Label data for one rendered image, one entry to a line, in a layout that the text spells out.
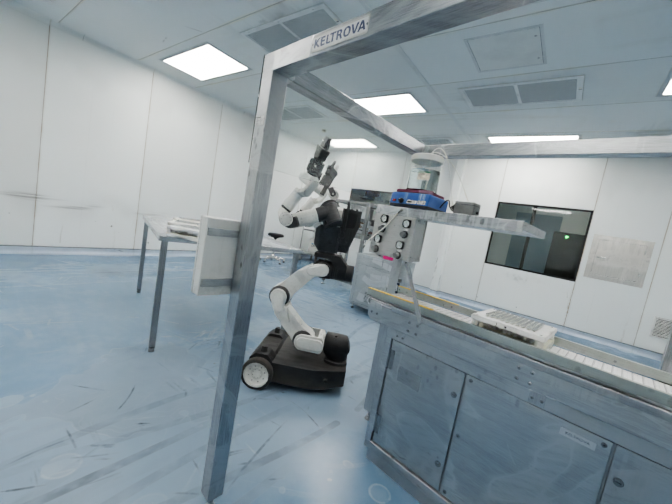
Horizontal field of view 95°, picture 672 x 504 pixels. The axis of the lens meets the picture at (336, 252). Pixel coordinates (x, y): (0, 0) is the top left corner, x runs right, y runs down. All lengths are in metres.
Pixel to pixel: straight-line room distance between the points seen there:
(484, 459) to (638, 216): 5.36
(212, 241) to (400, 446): 1.22
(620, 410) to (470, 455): 0.55
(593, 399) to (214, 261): 1.24
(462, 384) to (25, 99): 5.48
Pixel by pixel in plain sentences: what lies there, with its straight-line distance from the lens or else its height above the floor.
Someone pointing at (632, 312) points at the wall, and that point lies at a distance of 6.42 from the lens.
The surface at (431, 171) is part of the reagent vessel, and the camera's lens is 1.49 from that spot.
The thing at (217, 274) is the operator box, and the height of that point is 0.89.
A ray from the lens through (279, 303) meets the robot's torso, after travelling 2.13.
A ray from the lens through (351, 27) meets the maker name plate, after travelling 0.91.
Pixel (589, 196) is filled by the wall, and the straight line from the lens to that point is 6.42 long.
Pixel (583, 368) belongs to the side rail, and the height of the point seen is 0.83.
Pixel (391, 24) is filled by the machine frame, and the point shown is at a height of 1.56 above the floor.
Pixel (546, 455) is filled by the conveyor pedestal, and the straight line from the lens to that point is 1.42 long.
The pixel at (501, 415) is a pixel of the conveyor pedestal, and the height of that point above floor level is 0.54.
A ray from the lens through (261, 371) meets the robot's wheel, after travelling 2.13.
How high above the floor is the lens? 1.13
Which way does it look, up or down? 6 degrees down
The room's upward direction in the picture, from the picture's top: 10 degrees clockwise
